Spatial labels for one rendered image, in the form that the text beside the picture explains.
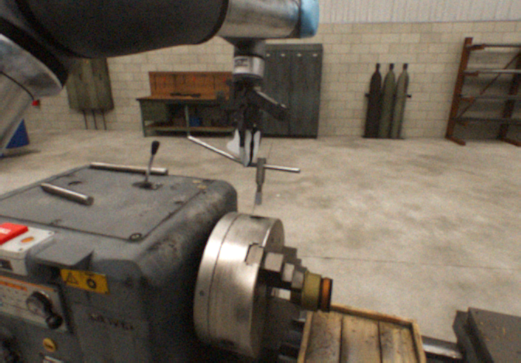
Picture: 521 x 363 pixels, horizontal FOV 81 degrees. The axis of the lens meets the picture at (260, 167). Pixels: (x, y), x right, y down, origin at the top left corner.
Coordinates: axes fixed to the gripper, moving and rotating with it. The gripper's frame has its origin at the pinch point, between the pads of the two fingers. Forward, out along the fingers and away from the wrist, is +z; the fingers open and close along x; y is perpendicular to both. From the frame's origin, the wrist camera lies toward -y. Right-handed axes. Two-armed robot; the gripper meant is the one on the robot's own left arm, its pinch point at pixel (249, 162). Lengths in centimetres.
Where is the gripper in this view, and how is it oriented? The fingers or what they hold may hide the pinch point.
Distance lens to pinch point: 74.0
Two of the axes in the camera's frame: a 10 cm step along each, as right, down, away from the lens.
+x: -5.1, 0.5, -8.6
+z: -0.7, 9.9, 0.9
